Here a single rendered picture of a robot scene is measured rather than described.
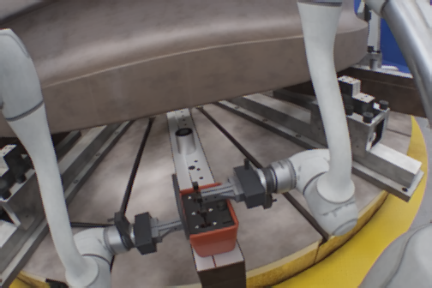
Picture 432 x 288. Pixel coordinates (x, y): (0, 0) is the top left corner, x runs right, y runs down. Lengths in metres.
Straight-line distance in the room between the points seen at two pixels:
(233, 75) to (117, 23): 0.61
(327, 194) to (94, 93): 1.02
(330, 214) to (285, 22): 1.11
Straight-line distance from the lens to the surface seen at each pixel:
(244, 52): 1.24
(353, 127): 1.57
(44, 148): 0.63
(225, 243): 0.74
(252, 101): 2.28
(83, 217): 1.69
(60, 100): 1.35
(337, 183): 0.62
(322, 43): 0.58
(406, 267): 0.35
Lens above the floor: 1.32
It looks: 31 degrees down
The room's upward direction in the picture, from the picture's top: 7 degrees counter-clockwise
